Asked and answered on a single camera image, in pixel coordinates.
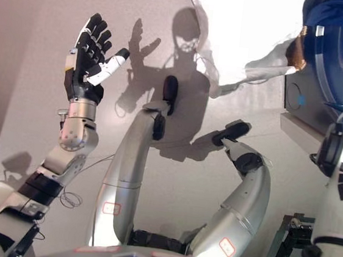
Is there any black left robot foot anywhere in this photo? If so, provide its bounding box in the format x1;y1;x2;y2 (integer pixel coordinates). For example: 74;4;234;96
159;74;180;117

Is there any brown basket handle patch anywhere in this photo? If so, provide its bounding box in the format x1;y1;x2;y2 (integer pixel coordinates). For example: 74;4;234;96
284;23;311;71

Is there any thin white wire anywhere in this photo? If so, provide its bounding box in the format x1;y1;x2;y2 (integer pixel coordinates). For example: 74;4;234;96
58;149;116;214

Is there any grey front-load washing machine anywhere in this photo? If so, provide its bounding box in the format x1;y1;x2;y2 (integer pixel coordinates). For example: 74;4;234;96
278;21;343;142

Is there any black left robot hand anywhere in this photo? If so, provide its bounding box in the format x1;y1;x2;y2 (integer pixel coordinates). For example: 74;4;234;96
60;9;134;107

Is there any silver right robot leg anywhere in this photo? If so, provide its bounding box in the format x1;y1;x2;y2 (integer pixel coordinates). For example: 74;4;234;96
187;136;276;257

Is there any black robot foot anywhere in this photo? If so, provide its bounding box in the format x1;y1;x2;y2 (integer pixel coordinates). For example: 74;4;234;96
159;74;180;117
211;117;253;150

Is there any black right robot foot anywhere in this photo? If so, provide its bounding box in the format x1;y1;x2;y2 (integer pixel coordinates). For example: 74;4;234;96
211;117;253;150

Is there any black metal bracket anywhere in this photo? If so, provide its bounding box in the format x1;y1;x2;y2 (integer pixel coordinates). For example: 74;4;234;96
264;209;317;257

